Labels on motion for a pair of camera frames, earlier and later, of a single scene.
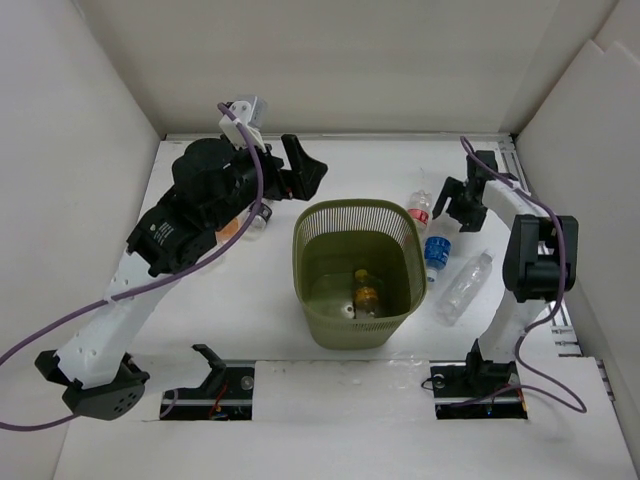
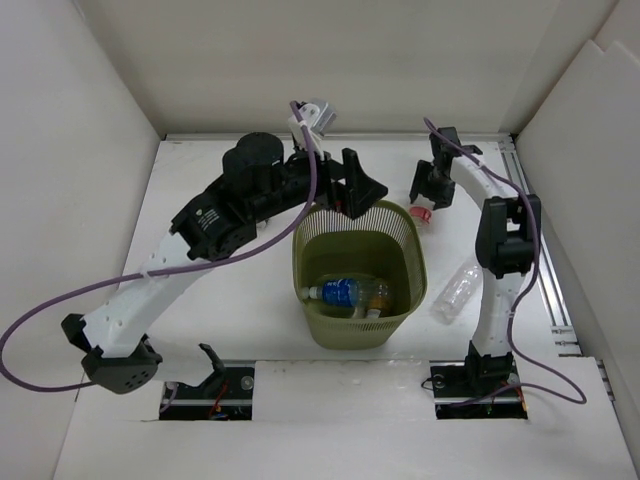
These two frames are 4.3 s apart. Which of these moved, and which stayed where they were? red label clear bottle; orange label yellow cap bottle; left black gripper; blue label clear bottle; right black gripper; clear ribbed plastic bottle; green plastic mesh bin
Moved: orange label yellow cap bottle; right black gripper; left black gripper; blue label clear bottle
Stayed: clear ribbed plastic bottle; red label clear bottle; green plastic mesh bin
